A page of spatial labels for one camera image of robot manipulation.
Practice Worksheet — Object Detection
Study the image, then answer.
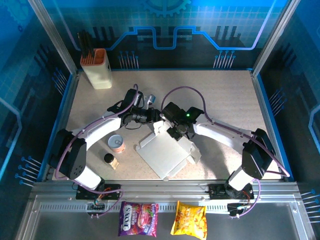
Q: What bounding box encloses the black-lidded spice jar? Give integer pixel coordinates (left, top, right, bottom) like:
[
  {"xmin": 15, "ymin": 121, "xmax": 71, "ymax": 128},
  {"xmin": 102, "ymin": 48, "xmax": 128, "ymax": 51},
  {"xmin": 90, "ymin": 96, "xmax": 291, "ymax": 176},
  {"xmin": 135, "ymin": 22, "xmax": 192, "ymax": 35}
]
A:
[{"xmin": 103, "ymin": 153, "xmax": 120, "ymax": 171}]

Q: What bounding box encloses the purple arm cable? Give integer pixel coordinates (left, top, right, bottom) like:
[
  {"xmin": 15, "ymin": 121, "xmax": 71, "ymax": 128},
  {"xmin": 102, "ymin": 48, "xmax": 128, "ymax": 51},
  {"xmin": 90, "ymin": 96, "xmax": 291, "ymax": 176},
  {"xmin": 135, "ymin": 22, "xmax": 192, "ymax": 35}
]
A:
[
  {"xmin": 53, "ymin": 83, "xmax": 140, "ymax": 220},
  {"xmin": 161, "ymin": 86, "xmax": 291, "ymax": 220}
]

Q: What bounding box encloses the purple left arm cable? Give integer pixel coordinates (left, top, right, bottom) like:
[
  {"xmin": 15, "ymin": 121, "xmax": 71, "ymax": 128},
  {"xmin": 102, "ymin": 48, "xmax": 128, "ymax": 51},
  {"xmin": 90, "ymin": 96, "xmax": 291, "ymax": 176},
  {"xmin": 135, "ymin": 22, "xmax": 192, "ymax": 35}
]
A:
[{"xmin": 53, "ymin": 83, "xmax": 140, "ymax": 220}]

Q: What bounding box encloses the purple Fox's candy bag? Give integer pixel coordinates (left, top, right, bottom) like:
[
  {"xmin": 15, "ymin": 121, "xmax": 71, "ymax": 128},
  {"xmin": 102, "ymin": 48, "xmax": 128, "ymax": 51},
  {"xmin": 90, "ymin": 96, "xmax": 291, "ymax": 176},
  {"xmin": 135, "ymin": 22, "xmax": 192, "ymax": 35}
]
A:
[{"xmin": 117, "ymin": 201, "xmax": 160, "ymax": 238}]

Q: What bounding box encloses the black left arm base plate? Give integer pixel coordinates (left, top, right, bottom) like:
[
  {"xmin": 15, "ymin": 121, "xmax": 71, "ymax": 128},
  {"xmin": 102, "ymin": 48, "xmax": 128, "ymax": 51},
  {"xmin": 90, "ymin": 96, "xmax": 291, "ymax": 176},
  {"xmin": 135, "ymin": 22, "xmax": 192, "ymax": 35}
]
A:
[{"xmin": 75, "ymin": 183, "xmax": 122, "ymax": 201}]

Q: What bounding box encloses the pink tin can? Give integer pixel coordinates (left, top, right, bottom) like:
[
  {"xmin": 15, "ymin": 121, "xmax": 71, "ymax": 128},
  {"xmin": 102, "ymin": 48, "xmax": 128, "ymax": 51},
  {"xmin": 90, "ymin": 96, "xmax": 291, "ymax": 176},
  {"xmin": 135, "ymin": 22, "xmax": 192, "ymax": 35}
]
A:
[{"xmin": 107, "ymin": 134, "xmax": 126, "ymax": 154}]

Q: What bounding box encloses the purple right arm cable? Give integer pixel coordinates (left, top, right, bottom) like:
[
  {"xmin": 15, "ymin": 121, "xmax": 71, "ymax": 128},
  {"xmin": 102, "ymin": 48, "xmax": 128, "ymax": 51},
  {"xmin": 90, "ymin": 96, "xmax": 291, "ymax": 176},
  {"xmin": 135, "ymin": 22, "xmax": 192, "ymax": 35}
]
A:
[{"xmin": 161, "ymin": 86, "xmax": 291, "ymax": 220}]

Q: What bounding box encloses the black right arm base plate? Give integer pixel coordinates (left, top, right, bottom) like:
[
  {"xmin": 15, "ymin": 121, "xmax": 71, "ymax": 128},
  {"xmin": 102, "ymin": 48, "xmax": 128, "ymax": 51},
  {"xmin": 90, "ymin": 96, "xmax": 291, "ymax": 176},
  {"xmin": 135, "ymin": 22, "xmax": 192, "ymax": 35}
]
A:
[{"xmin": 208, "ymin": 183, "xmax": 255, "ymax": 201}]

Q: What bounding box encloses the white paper box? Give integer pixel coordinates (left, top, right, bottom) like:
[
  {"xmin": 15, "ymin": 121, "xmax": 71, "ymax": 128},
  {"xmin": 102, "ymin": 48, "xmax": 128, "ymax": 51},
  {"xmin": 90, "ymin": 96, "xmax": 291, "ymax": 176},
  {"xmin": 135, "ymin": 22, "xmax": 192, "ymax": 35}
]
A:
[{"xmin": 134, "ymin": 119, "xmax": 202, "ymax": 181}]

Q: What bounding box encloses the aluminium frame post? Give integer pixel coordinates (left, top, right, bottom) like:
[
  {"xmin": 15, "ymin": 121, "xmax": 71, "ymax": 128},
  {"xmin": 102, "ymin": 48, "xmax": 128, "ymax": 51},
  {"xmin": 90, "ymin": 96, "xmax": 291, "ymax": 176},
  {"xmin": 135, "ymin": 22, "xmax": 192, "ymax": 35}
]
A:
[
  {"xmin": 251, "ymin": 0, "xmax": 293, "ymax": 77},
  {"xmin": 27, "ymin": 0, "xmax": 79, "ymax": 76}
]

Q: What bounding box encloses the yellow snack bag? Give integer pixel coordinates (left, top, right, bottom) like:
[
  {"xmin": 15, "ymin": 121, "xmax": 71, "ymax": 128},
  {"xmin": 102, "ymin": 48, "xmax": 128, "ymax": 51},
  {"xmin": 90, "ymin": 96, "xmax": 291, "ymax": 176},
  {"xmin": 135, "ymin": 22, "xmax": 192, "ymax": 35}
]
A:
[{"xmin": 170, "ymin": 200, "xmax": 208, "ymax": 240}]

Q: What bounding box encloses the black utensil handle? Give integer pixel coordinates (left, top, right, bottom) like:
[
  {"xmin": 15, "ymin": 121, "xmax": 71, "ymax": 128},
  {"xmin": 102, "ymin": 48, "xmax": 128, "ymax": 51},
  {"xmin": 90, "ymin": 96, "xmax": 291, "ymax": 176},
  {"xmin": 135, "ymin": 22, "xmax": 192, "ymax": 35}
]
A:
[
  {"xmin": 83, "ymin": 29, "xmax": 91, "ymax": 58},
  {"xmin": 88, "ymin": 37, "xmax": 96, "ymax": 58},
  {"xmin": 76, "ymin": 31, "xmax": 86, "ymax": 58}
]

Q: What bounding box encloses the aluminium frame rail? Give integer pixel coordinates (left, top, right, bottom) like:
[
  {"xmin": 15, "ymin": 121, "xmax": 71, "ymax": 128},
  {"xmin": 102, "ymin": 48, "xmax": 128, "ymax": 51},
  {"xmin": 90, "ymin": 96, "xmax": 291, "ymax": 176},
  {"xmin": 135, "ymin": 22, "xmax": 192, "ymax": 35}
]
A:
[{"xmin": 29, "ymin": 180, "xmax": 301, "ymax": 201}]

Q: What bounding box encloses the small circuit board with wires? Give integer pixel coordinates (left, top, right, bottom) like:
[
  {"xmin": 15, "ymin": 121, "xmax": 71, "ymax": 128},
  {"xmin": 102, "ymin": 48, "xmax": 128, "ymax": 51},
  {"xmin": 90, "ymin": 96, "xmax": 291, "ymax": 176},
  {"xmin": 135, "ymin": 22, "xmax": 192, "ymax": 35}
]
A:
[
  {"xmin": 86, "ymin": 202, "xmax": 106, "ymax": 212},
  {"xmin": 226, "ymin": 202, "xmax": 251, "ymax": 217}
]

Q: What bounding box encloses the slotted metal cable duct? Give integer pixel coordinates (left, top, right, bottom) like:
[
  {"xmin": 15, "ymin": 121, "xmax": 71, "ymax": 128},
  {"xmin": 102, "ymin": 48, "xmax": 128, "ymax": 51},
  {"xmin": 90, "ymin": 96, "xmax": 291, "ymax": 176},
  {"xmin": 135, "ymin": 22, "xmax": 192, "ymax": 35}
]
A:
[{"xmin": 39, "ymin": 203, "xmax": 232, "ymax": 213}]

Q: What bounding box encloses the beige holder with orange rim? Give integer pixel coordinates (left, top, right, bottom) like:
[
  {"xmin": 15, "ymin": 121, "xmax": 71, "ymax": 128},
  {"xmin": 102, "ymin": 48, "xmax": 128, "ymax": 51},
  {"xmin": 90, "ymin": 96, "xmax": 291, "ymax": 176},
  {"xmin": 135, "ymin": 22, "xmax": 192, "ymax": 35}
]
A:
[{"xmin": 79, "ymin": 48, "xmax": 113, "ymax": 90}]

